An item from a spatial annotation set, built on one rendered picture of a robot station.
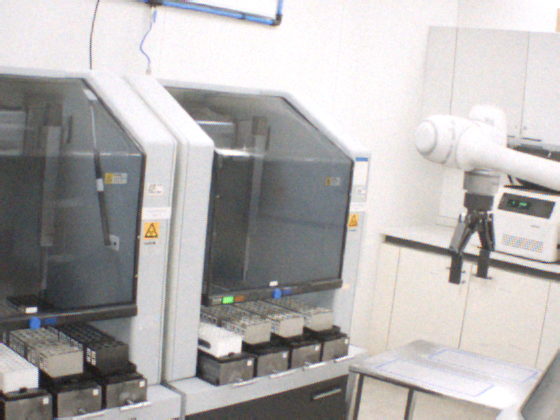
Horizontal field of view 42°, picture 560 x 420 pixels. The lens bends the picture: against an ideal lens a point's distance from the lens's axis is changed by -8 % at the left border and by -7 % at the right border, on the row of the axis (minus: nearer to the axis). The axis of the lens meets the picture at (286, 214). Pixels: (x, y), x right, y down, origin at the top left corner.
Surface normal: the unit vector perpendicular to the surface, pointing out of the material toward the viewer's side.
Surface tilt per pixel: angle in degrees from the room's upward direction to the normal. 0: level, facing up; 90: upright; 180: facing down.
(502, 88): 90
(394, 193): 90
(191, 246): 90
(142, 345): 90
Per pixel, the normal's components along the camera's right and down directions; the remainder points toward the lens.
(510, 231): -0.71, 0.02
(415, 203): 0.72, 0.16
